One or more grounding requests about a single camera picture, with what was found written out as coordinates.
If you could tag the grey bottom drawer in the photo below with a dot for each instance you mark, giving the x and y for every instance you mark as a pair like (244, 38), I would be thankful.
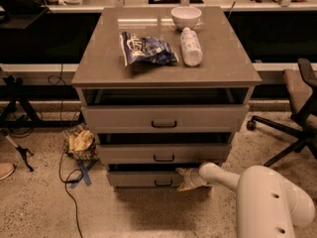
(144, 179)

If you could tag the grey middle drawer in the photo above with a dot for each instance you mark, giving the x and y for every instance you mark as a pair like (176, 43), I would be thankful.
(163, 154)

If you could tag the tan shoe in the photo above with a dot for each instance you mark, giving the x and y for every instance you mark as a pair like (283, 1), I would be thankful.
(6, 169)

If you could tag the blue tape cross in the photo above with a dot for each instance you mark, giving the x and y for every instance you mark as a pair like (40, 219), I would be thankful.
(84, 167)

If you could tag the grey drawer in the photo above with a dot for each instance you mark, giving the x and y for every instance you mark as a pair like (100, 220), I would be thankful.
(165, 119)
(144, 179)
(163, 154)

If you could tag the black chair top left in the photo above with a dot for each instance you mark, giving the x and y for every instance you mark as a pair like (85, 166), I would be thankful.
(20, 14)

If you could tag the blue chip bag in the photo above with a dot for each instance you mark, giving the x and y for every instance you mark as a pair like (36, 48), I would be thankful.
(146, 49)

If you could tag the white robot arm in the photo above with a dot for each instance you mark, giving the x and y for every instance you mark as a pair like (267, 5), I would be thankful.
(268, 205)

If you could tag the grey drawer cabinet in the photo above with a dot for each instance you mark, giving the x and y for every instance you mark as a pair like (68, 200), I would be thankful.
(225, 76)

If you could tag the grabber stick tool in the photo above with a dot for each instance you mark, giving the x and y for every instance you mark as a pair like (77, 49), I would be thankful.
(24, 152)

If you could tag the white bowl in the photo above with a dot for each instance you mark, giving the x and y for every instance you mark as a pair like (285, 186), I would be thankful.
(185, 17)

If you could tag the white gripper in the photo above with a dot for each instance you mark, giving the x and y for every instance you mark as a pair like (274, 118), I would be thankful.
(205, 173)

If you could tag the grey top drawer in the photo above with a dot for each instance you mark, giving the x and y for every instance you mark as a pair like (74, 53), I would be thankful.
(165, 119)

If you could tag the black office chair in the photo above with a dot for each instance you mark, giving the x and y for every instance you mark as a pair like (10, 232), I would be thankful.
(301, 86)

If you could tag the white plastic bottle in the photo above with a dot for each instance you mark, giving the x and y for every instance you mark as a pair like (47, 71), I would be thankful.
(190, 47)

